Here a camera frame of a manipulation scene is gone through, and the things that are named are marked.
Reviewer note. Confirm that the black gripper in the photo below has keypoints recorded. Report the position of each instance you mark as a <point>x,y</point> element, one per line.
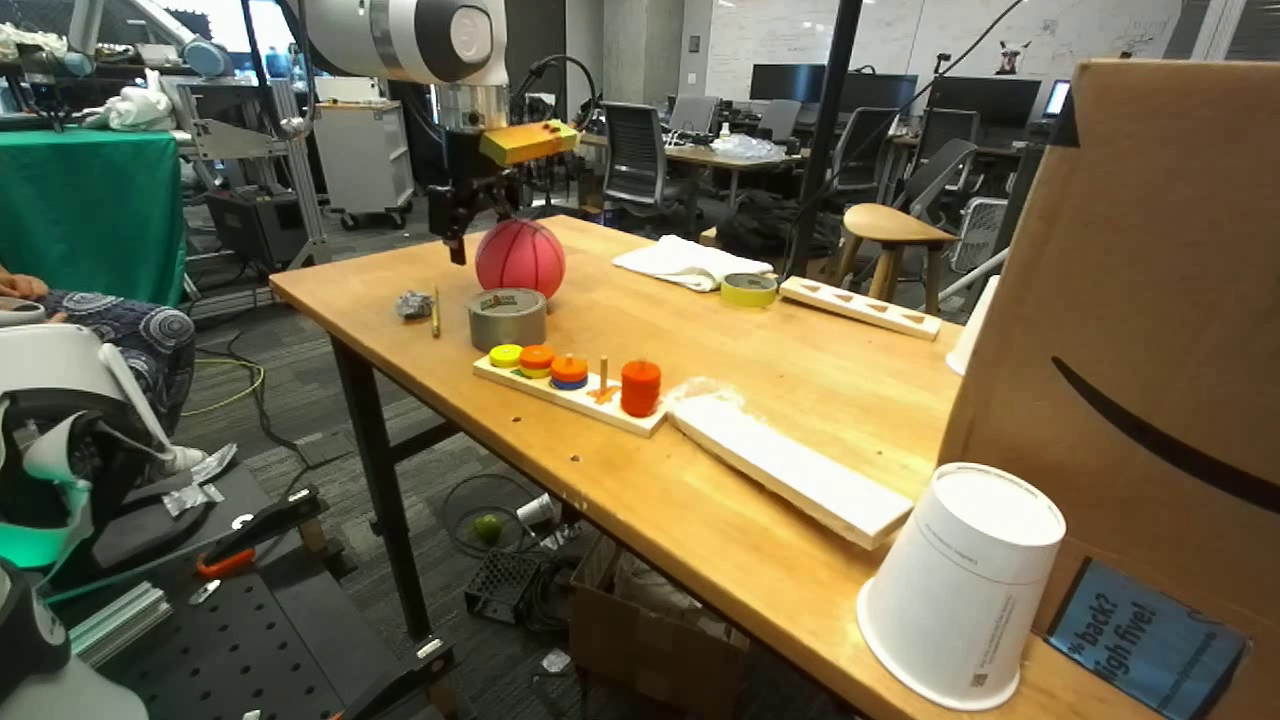
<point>462,182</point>

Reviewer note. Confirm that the pink rubber ball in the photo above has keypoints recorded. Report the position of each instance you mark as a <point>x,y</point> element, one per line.
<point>522,263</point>

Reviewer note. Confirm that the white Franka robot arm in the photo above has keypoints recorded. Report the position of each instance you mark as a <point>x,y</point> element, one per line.
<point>387,39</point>

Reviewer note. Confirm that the small yellow bowl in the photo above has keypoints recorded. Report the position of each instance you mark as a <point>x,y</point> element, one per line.
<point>751,291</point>

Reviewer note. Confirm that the crumpled silver foil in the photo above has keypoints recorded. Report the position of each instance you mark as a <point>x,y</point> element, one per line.
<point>413,304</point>

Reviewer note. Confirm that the white cabinet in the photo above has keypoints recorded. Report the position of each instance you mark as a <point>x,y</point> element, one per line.
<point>360,162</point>

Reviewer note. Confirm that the wooden stacking toy board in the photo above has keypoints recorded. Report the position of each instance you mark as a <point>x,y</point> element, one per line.
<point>587,404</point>

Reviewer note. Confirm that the folded white towel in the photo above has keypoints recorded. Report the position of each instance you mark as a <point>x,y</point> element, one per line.
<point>683,263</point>

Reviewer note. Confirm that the red toy cylinder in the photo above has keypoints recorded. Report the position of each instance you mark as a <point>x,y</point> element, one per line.
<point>642,391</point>

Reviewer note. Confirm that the green ball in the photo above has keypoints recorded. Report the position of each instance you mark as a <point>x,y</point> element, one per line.
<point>484,531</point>

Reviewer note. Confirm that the black keyboard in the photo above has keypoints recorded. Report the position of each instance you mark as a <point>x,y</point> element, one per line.
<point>505,585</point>

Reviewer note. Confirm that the green table cloth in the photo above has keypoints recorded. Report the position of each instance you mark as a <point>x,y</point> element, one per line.
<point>84,205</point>

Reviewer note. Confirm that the black vertical pole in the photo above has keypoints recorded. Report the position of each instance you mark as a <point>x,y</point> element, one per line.
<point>826,123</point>

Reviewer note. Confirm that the long white flat block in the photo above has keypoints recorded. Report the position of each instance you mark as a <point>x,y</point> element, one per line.
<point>785,466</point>

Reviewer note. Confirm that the wide black monitor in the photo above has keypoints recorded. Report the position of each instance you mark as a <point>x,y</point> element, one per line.
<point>826,85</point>

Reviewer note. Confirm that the wooden strip with holes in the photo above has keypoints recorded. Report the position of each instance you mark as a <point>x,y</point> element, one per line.
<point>860,304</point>

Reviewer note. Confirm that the round wooden stool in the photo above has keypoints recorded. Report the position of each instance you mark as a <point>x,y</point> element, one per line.
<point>888,225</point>

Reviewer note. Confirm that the black perforated cart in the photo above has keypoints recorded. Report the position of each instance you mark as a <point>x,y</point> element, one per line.
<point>266,641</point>

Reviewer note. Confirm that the brown cardboard box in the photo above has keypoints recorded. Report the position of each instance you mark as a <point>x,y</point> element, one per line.
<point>653,655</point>

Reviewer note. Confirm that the black computer monitor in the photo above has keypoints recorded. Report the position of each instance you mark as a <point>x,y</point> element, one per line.
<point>982,107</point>

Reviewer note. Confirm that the large white paper cup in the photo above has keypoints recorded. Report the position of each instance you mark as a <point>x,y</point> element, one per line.
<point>955,585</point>

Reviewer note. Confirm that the cardboard shipping box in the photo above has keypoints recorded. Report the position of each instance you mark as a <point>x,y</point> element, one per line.
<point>1144,292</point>

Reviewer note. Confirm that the grey duct tape roll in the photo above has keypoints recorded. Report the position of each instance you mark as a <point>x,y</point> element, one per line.
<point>505,325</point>

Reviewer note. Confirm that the yellow wrist camera mount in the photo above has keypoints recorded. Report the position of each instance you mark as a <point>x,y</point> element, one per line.
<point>528,141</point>

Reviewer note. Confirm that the black metal table frame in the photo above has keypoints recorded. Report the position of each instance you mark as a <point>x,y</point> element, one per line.
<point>381,482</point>

